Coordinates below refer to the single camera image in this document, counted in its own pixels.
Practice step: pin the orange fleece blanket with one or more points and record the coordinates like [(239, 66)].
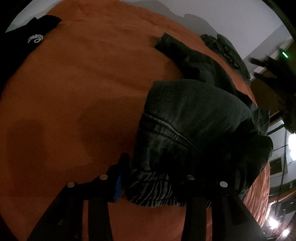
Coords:
[(74, 106)]

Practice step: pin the dark green pants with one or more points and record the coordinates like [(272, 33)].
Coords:
[(195, 133)]

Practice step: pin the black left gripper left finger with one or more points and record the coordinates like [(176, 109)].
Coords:
[(63, 219)]

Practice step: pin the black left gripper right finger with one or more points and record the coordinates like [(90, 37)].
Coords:
[(231, 219)]

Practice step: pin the black garment with white script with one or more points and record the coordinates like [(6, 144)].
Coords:
[(17, 44)]

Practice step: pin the dark patterned garment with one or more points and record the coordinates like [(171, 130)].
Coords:
[(224, 48)]

